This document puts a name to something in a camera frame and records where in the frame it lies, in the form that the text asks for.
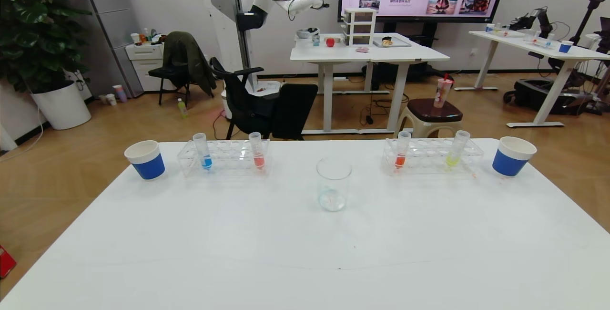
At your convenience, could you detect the red pigment test tube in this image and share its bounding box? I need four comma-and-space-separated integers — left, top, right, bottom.
394, 130, 412, 170
248, 132, 266, 170

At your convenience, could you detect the blue pigment test tube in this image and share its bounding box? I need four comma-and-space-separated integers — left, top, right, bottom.
192, 133, 213, 171

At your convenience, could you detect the clear glass beaker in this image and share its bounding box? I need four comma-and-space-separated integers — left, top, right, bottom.
316, 157, 353, 212

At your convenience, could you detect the clear plastic test tube rack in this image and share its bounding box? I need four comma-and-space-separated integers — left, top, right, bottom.
382, 136, 485, 176
177, 138, 271, 178

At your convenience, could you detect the yellow pigment test tube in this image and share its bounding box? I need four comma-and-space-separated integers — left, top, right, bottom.
445, 130, 471, 168

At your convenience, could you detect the black office chair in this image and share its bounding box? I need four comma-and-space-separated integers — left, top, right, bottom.
210, 56, 319, 141

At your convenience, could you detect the white double desk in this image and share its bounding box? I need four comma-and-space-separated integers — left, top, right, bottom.
290, 32, 450, 135

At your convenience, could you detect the white desktop drawer organizer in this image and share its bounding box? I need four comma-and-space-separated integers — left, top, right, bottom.
343, 8, 377, 46

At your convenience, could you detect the brown topped plastic stool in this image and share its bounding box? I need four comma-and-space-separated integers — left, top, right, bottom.
396, 98, 464, 139

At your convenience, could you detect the grey tray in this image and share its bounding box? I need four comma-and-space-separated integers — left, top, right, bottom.
373, 36, 412, 48

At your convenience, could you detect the drink cup with red straw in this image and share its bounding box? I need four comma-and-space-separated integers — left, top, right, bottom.
433, 73, 454, 108

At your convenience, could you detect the dark green jacket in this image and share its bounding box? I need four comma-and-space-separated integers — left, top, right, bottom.
162, 31, 217, 98

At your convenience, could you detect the black four-legged chair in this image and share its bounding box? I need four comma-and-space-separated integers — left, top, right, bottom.
148, 60, 191, 106

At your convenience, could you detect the blue white paper cup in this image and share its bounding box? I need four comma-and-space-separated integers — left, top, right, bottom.
124, 140, 166, 181
491, 136, 538, 177

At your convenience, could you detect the white drawer cabinet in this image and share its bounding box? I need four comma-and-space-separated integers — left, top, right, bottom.
125, 42, 173, 93

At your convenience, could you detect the grey tall cabinet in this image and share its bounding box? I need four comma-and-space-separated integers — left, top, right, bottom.
79, 0, 144, 98

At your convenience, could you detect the black wheeled robot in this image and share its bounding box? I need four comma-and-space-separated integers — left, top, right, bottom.
503, 7, 610, 116

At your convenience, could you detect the white standing desk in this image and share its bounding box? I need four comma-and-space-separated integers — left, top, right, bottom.
454, 30, 610, 128

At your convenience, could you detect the white plant pot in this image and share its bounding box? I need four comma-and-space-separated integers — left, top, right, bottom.
30, 80, 92, 130

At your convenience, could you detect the green potted plant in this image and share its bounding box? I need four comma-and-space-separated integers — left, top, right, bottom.
0, 0, 92, 93

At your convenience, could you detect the red box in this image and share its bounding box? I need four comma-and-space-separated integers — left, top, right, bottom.
0, 245, 17, 279

